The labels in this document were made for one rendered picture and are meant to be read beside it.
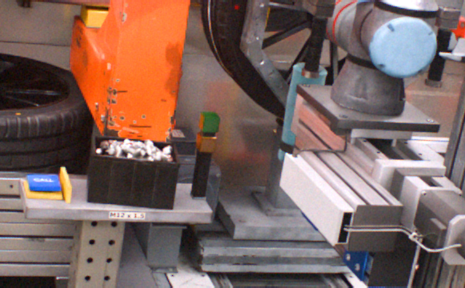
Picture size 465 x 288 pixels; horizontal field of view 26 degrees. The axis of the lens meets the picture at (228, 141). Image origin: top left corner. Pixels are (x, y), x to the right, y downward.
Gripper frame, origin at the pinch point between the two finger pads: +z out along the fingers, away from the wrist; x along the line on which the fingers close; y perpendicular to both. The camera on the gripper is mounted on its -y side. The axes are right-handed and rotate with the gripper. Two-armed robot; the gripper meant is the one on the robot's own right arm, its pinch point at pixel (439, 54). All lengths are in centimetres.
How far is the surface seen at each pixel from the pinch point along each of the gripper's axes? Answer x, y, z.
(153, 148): 9, -26, 73
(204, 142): 9, -23, 61
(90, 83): -35, -24, 81
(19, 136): -26, -37, 99
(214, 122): 9, -18, 59
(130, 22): -6, 0, 79
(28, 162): -28, -45, 96
